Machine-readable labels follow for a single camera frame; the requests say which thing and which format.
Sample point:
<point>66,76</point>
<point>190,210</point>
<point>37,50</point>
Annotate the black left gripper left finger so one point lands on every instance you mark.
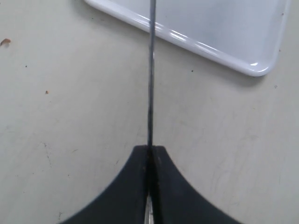
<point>124,200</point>

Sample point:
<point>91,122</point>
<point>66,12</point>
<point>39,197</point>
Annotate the thin metal skewer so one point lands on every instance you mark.
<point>152,23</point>

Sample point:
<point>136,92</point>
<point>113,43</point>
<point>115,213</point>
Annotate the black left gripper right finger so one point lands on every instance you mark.
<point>176,201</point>

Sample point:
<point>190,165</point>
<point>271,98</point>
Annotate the white rectangular plastic tray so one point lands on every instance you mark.
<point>244,35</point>

